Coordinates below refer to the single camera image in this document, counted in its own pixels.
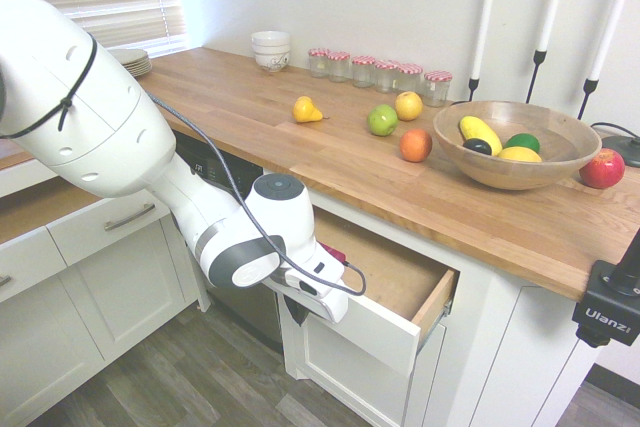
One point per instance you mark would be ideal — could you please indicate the red apple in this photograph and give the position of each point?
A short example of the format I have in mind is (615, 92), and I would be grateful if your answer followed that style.
(602, 168)

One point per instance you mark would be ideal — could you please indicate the yellow lemon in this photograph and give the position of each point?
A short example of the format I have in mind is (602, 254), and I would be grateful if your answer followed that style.
(520, 155)

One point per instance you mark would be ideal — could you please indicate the orange fruit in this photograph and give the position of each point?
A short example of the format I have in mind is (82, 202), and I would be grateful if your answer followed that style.
(416, 145)

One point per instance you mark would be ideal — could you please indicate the stack of white plates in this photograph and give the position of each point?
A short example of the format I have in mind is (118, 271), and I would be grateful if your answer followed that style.
(132, 63)

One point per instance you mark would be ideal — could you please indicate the white drawer with wooden interior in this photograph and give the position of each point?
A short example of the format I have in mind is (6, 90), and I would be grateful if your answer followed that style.
(370, 327)

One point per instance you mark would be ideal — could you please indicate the yellow pear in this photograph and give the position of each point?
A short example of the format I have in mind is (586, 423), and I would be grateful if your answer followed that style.
(306, 111)

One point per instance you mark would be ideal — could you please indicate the black zip tie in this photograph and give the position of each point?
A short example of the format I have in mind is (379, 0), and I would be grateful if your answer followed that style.
(75, 92)

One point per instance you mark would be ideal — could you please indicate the green lime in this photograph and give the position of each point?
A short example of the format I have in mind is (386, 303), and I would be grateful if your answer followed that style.
(523, 142)

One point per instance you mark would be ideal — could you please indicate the white shaker cabinet unit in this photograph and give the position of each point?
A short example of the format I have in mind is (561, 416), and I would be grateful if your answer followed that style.
(90, 287)

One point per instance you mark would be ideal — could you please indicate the yellow banana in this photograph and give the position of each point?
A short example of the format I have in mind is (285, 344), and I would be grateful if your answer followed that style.
(479, 132)

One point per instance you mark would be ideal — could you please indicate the white kitchen cabinet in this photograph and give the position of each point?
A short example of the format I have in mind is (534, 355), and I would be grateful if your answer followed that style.
(500, 347)

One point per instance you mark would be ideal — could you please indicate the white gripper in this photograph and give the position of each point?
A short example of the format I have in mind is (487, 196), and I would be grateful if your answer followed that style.
(320, 292)

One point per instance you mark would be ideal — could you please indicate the black dishwasher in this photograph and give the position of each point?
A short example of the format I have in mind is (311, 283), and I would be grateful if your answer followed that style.
(240, 177)

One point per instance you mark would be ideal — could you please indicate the black Ulanzi camera clamp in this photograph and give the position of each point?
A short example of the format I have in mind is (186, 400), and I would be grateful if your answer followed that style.
(607, 307)

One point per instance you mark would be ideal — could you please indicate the black avocado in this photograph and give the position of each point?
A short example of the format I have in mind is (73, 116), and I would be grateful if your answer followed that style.
(476, 146)

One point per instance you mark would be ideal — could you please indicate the tall white candle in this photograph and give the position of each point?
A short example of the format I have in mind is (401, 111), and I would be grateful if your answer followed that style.
(554, 2)
(612, 17)
(486, 17)

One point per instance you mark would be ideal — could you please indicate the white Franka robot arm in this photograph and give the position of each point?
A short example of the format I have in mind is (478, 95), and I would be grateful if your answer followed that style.
(100, 112)

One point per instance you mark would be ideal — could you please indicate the stack of white bowls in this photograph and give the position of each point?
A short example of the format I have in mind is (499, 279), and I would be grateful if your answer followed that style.
(271, 51)

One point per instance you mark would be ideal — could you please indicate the green apple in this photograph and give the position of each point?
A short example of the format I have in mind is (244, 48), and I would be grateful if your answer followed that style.
(382, 120)

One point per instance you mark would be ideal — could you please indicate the yellow apple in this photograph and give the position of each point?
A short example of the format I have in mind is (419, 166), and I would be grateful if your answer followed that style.
(409, 106)

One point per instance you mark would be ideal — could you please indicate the glass jar red checkered lid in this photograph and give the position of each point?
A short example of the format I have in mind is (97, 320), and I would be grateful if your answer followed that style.
(339, 68)
(410, 78)
(386, 78)
(318, 64)
(438, 90)
(363, 73)

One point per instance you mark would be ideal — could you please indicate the black candle holder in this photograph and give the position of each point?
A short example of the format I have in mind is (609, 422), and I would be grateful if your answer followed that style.
(588, 97)
(537, 72)
(474, 89)

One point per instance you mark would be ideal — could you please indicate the large wooden bowl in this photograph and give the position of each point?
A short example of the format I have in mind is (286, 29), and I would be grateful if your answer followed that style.
(515, 174)

